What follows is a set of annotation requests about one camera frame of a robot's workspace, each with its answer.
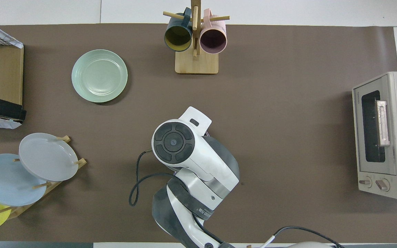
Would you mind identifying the grey plate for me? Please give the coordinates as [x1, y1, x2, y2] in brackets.
[19, 133, 79, 182]

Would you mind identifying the light blue plate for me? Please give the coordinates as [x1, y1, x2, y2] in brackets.
[0, 154, 47, 206]

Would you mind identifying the wooden plate rack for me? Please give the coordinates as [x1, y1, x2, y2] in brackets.
[0, 135, 87, 221]

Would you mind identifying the green plate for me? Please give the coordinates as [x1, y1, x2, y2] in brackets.
[71, 49, 128, 103]

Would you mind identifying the wooden crate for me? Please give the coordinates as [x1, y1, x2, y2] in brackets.
[0, 26, 24, 105]

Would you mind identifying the dark teal mug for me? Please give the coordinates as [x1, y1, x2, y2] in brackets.
[164, 8, 193, 52]

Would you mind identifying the wooden mug tree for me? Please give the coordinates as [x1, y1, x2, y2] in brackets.
[163, 0, 230, 75]

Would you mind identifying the pink ribbed mug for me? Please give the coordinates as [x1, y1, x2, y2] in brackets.
[200, 9, 227, 54]

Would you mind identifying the brown table mat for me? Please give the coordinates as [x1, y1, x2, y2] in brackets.
[0, 23, 397, 243]

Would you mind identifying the beige toaster oven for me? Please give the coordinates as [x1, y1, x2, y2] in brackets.
[352, 72, 397, 200]

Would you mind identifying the black wire basket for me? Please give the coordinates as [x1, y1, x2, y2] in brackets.
[0, 29, 18, 47]

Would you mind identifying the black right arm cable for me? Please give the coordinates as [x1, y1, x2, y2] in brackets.
[129, 149, 344, 248]

